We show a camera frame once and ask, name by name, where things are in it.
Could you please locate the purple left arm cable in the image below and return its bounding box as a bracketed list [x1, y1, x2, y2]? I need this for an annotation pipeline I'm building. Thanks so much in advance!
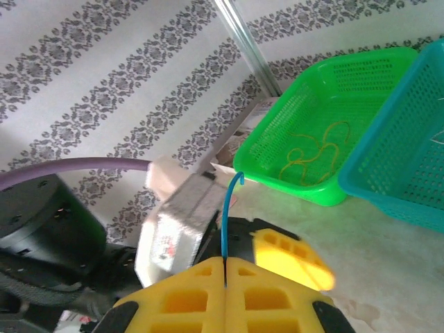
[0, 157, 153, 191]

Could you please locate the thin blue cable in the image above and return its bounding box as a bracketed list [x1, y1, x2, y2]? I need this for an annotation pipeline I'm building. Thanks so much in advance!
[220, 171, 246, 289]

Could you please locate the aluminium frame post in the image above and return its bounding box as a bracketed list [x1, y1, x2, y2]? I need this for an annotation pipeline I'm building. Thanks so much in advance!
[212, 0, 282, 98]

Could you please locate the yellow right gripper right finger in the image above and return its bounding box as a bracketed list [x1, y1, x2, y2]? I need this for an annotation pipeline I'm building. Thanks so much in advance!
[225, 257, 357, 333]

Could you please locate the green plastic basket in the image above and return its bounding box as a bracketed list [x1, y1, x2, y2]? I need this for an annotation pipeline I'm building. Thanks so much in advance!
[232, 46, 419, 208]

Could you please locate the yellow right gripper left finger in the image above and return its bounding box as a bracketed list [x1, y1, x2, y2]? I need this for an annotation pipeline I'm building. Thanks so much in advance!
[92, 256, 227, 333]

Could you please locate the teal plastic basket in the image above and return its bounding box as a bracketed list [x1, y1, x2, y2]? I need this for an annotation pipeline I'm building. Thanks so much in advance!
[338, 37, 444, 234]

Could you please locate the white adapter box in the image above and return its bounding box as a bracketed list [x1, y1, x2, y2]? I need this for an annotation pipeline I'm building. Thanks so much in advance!
[134, 155, 241, 289]

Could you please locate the thin yellow cable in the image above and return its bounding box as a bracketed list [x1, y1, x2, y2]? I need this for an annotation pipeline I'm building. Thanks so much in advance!
[279, 120, 352, 187]

